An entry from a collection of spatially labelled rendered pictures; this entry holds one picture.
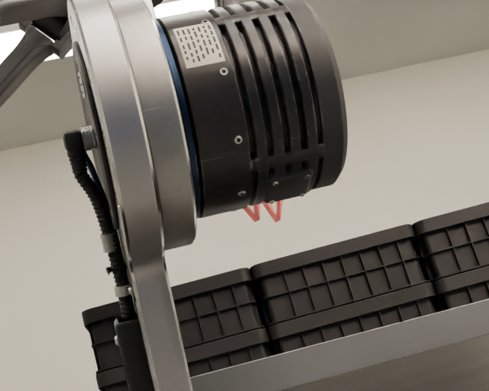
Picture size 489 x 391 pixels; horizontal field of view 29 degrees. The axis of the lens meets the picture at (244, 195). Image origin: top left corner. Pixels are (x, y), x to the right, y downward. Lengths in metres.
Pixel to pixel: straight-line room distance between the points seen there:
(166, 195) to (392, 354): 0.45
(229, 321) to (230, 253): 3.68
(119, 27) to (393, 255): 1.01
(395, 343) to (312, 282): 0.55
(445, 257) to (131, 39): 1.04
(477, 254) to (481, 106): 4.31
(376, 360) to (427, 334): 0.07
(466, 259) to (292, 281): 0.31
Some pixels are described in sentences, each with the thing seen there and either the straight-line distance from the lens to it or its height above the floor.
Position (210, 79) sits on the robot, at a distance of 0.75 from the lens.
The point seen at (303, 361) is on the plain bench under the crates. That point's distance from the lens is 1.07.
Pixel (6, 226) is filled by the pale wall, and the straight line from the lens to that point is 5.35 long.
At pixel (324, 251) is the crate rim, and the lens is 1.63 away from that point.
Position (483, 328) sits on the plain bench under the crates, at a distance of 1.14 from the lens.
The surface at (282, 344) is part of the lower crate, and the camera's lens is 1.60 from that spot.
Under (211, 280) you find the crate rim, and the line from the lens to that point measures 1.61.
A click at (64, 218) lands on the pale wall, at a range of 5.33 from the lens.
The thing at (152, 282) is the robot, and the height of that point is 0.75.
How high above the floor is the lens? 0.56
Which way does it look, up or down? 18 degrees up
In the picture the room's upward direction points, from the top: 16 degrees counter-clockwise
